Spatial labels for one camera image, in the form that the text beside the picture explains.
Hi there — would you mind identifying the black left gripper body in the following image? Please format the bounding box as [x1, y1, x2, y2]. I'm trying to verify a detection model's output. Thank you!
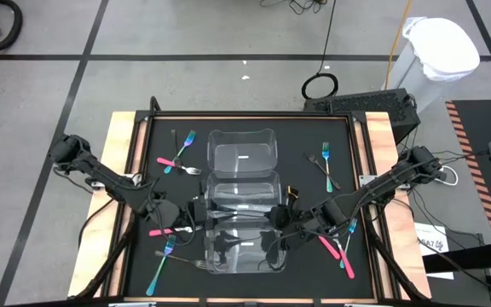
[183, 194, 208, 229]

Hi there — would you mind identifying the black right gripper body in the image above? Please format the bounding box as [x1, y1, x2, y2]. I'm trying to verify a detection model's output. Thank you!
[286, 186, 327, 251]

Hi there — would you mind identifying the rainbow metal fork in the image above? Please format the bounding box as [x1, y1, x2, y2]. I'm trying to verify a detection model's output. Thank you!
[145, 234, 177, 297]
[339, 217, 359, 269]
[321, 142, 334, 194]
[164, 130, 197, 174]

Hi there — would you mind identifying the clear plastic bin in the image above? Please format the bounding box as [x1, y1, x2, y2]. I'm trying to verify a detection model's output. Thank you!
[205, 171, 282, 221]
[206, 127, 279, 179]
[205, 218, 287, 275]

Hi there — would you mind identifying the black table mat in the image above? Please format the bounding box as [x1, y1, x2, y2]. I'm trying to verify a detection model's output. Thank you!
[128, 118, 374, 298]

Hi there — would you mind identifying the white paper sign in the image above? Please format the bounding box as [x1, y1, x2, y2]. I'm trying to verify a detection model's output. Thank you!
[413, 223, 455, 281]

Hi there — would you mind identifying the black perforated computer case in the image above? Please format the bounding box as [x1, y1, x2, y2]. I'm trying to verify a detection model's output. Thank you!
[303, 88, 422, 146]

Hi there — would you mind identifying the black metal beam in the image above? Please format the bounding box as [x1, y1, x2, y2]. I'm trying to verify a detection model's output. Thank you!
[422, 240, 491, 274]

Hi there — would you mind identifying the black floor mat striped edge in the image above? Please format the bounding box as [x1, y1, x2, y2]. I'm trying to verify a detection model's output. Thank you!
[444, 99, 491, 243]

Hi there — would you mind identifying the trash can with white bag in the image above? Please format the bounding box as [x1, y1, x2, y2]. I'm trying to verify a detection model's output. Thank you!
[385, 15, 482, 114]

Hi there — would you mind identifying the coiled black floor cable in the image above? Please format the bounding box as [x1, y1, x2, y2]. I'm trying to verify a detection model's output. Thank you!
[300, 0, 339, 101]

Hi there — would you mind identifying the white cable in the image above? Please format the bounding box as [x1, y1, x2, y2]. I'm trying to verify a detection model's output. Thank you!
[439, 165, 459, 188]

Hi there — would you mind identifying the black cable bundle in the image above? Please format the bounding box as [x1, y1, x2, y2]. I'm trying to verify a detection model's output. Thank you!
[258, 0, 327, 16]

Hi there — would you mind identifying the yellow floor cable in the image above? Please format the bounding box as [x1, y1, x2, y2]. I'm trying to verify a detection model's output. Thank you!
[384, 0, 413, 90]

